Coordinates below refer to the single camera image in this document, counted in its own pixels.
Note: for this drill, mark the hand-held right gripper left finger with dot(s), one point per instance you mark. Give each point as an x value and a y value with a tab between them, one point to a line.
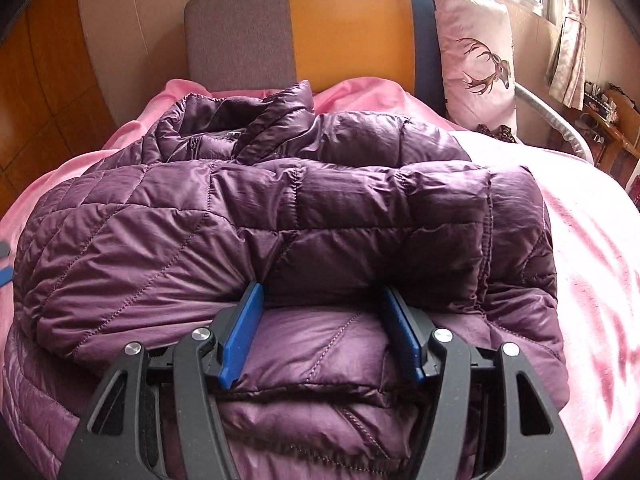
242	332

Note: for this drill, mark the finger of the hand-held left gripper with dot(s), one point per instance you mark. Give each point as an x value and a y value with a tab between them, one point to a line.
5	275

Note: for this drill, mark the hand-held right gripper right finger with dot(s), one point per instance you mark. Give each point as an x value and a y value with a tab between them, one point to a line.
407	335

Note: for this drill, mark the purple quilted puffer jacket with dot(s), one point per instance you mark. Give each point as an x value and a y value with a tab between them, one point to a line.
310	210

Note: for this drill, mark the wooden wardrobe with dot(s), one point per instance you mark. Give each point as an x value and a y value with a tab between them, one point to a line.
45	85

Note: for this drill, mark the pink bed sheet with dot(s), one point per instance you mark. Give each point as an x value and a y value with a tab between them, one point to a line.
590	240

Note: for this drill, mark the dark floral cloth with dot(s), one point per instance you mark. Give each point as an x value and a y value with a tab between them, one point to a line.
497	132

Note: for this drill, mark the pink deer print pillow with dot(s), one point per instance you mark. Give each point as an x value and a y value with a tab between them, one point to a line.
475	60

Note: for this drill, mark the cluttered wooden desk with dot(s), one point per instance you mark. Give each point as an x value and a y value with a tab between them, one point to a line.
612	130

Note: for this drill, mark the grey yellow blue headboard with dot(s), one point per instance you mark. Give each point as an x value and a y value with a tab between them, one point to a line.
345	30

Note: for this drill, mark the pink patterned curtain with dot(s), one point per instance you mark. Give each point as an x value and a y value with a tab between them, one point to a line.
570	55

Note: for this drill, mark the grey curved rail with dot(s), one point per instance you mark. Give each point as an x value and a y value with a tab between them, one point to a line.
555	115

